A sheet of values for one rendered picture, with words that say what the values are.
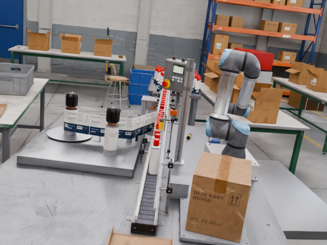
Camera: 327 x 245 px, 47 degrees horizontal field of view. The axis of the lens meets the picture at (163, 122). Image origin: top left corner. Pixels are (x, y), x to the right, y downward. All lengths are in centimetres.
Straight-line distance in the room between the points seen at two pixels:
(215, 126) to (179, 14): 783
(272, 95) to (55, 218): 272
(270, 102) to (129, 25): 639
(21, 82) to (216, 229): 278
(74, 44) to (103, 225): 622
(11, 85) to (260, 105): 248
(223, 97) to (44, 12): 795
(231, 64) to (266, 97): 173
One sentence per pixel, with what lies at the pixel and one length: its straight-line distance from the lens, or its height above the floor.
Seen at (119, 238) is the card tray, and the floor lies 83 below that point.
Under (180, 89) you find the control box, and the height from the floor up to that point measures 131.
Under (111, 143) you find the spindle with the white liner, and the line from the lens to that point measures 228.
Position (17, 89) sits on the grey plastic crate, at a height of 87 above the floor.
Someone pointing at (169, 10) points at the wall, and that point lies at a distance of 989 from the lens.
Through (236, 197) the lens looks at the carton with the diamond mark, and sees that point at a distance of 160.
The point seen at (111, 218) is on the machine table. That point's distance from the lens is 177.
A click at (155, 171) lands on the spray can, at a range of 209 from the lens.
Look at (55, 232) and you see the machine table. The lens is 168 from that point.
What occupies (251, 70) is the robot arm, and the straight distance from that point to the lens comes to 224.
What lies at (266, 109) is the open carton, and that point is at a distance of 395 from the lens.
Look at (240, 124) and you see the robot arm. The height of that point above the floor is 117.
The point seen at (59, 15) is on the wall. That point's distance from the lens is 985.
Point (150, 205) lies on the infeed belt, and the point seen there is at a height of 88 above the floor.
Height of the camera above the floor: 175
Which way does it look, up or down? 16 degrees down
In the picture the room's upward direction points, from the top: 7 degrees clockwise
